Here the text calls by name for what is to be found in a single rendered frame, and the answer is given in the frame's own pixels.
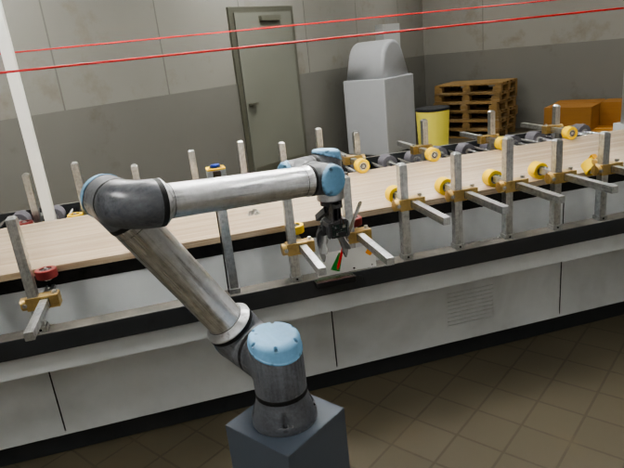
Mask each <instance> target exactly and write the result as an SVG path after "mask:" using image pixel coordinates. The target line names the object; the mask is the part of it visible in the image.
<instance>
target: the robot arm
mask: <svg viewBox="0 0 624 468"><path fill-rule="evenodd" d="M311 154H312V155H308V156H305V157H301V158H297V159H293V160H289V161H287V160H286V161H285V162H281V163H280V164H279V166H278V169H277V170H269V171H262V172H254V173H248V174H240V175H226V176H219V177H211V178H204V179H196V180H189V181H181V182H174V183H165V182H164V181H162V180H161V179H160V178H151V179H123V178H120V177H118V176H117V175H112V174H100V175H94V176H92V177H91V178H89V179H88V180H87V181H86V182H85V183H84V185H83V187H82V190H81V193H80V201H81V204H82V207H83V208H84V211H85V212H86V213H87V214H88V215H90V216H91V217H94V218H95V219H96V220H97V221H98V222H99V224H100V225H102V226H103V227H104V228H105V229H107V230H108V231H109V233H110V234H111V235H112V236H113V237H115V238H116V239H117V240H118V241H119V242H120V243H121V244H122V245H123V246H124V247H125V248H126V249H127V250H128V251H129V252H130V253H131V254H132V255H133V256H134V257H135V258H136V259H137V260H138V261H139V262H140V263H141V264H142V265H143V266H144V267H145V268H146V269H147V270H148V271H149V272H150V273H151V274H152V275H153V276H154V277H155V278H156V279H157V280H158V281H159V282H160V283H161V284H162V285H163V286H164V287H165V288H166V289H167V290H169V291H170V292H171V293H172V294H173V295H174V296H175V297H176V298H177V299H178V300H179V301H180V302H181V303H182V304H183V305H184V306H185V307H186V308H187V309H188V310H189V311H190V312H191V313H192V314H193V315H194V316H195V317H196V318H197V319H198V320H199V321H200V322H201V323H202V324H203V325H204V326H205V327H206V328H207V329H208V331H207V337H208V339H209V341H210V342H211V343H212V344H213V345H214V347H215V349H216V350H217V351H218V352H219V354H221V355H222V356H223V357H225V358H227V359H228V360H230V361H231V362H232V363H234V364H235V365H236V366H238V367H239V368H240V369H242V370H243V371H245V372H246V373H247V374H249V375H250V376H251V377H252V378H253V384H254V391H255V396H256V399H255V402H254V405H253V413H252V418H253V426H254V428H255V429H256V430H257V431H258V432H259V433H261V434H263V435H265V436H271V437H287V436H295V435H298V434H300V433H302V432H304V431H305V430H306V429H308V428H309V427H310V426H311V425H312V424H313V423H314V422H315V420H316V419H317V415H318V412H317V405H316V402H315V400H314V399H313V397H312V396H311V395H310V393H309V391H308V389H307V383H306V369H305V362H304V353H303V343H302V340H301V337H300V333H299V331H298V330H297V329H296V328H294V326H293V325H291V324H288V323H285V322H278V321H275V322H274V323H270V322H267V323H264V322H262V321H261V320H260V319H259V318H258V317H257V316H256V315H255V313H254V312H253V311H252V310H251V309H250V308H249V307H248V306H247V305H246V304H244V303H235V302H234V301H233V300H232V299H231V298H230V297H229V295H228V294H227V293H226V292H225V291H224V290H223V289H222V288H221V287H220V286H219V284H218V283H217V282H216V281H215V280H214V279H213V278H212V277H211V276H210V275H209V273H208V272H207V271H206V270H205V269H204V268H203V267H202V266H201V265H200V264H199V262H198V261H197V260H196V259H195V258H194V257H193V256H192V255H191V254H190V253H189V251H188V250H187V249H186V248H185V247H184V246H183V245H182V244H181V243H180V242H179V241H178V239H177V238H176V237H175V236H174V235H173V234H172V233H171V232H170V231H169V230H168V228H167V227H166V226H168V225H169V223H170V222H171V220H172V219H173V218H178V217H184V216H190V215H200V214H206V213H211V212H217V211H223V210H228V209H234V208H240V207H245V206H251V205H256V204H262V203H268V202H279V201H285V200H290V199H296V198H302V197H313V196H317V201H318V202H320V206H323V208H322V209H320V210H319V211H318V212H317V213H316V214H315V217H316V221H320V226H318V230H317V234H316V238H317V244H318V250H319V254H320V257H321V259H322V261H323V262H325V259H326V255H325V254H327V253H328V247H327V243H328V241H329V240H328V239H338V240H339V241H340V243H341V247H342V252H343V254H344V257H347V254H348V249H351V246H350V244H349V243H348V240H347V236H348V235H350V233H349V222H348V220H347V219H346V218H344V217H342V213H341V208H343V205H342V199H343V198H344V197H345V194H344V189H345V172H344V170H343V169H342V161H341V160H342V158H341V152H340V151H339V150H338V149H335V148H320V149H312V152H311ZM347 226H348V228H347ZM325 233H326V235H327V236H325ZM327 238H328V239H327Z"/></svg>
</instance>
